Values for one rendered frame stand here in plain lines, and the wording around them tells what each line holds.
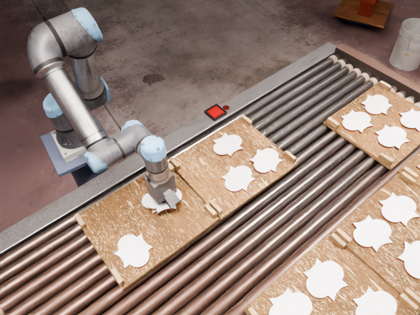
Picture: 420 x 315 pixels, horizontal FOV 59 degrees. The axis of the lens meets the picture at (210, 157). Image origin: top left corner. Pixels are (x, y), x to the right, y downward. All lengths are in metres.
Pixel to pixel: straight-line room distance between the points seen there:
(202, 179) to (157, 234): 0.29
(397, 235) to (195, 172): 0.77
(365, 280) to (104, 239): 0.89
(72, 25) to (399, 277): 1.30
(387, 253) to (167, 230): 0.76
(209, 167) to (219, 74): 2.03
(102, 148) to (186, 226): 0.42
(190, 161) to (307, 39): 2.71
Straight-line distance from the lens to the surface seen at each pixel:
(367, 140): 1.72
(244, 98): 1.82
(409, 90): 2.05
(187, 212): 1.38
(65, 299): 1.36
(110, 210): 1.44
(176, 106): 3.15
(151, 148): 1.13
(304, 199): 1.47
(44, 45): 1.25
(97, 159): 1.19
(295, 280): 1.29
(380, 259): 1.41
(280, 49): 3.81
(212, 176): 1.47
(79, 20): 1.27
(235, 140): 1.58
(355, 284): 1.34
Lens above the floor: 2.12
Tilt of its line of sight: 51 degrees down
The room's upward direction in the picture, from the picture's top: 1 degrees counter-clockwise
